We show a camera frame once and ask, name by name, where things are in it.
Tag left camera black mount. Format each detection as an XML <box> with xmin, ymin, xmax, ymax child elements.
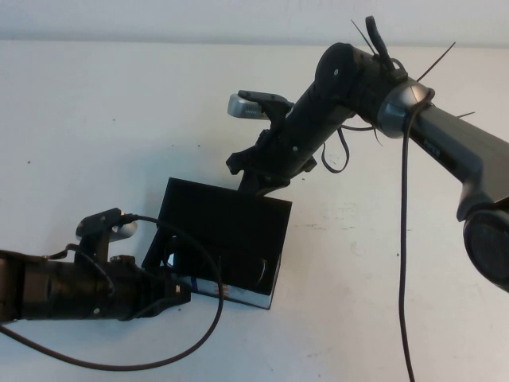
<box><xmin>77</xmin><ymin>207</ymin><xmax>122</xmax><ymax>262</ymax></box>

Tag right black-silver wrist camera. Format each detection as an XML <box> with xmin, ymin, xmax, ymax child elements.
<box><xmin>227</xmin><ymin>90</ymin><xmax>293</xmax><ymax>120</ymax></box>

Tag right camera black mount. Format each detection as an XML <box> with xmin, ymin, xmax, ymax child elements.
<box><xmin>260</xmin><ymin>101</ymin><xmax>296</xmax><ymax>136</ymax></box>

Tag black glasses case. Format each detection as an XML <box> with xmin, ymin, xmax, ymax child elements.
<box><xmin>141</xmin><ymin>177</ymin><xmax>294</xmax><ymax>310</ymax></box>

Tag black-framed glasses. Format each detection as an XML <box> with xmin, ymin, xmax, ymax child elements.
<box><xmin>162</xmin><ymin>238</ymin><xmax>279</xmax><ymax>288</ymax></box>

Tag left camera black cable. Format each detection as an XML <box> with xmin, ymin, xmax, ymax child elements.
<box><xmin>0</xmin><ymin>213</ymin><xmax>225</xmax><ymax>372</ymax></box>

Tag left black-silver wrist camera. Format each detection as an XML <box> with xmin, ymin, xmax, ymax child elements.
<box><xmin>75</xmin><ymin>220</ymin><xmax>138</xmax><ymax>243</ymax></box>

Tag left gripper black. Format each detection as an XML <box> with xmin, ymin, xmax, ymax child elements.
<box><xmin>93</xmin><ymin>256</ymin><xmax>192</xmax><ymax>322</ymax></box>

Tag long black cable tie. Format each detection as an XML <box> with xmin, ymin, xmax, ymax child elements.
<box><xmin>417</xmin><ymin>42</ymin><xmax>457</xmax><ymax>83</ymax></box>

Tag black-silver wrist camera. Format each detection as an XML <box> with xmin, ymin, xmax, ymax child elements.
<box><xmin>75</xmin><ymin>220</ymin><xmax>138</xmax><ymax>243</ymax></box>
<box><xmin>227</xmin><ymin>90</ymin><xmax>293</xmax><ymax>120</ymax></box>

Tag camera black mount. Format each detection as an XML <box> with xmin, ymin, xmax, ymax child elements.
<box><xmin>77</xmin><ymin>207</ymin><xmax>122</xmax><ymax>262</ymax></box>
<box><xmin>260</xmin><ymin>101</ymin><xmax>296</xmax><ymax>136</ymax></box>

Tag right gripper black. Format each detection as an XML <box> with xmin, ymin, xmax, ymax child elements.
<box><xmin>226</xmin><ymin>105</ymin><xmax>343</xmax><ymax>199</ymax></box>

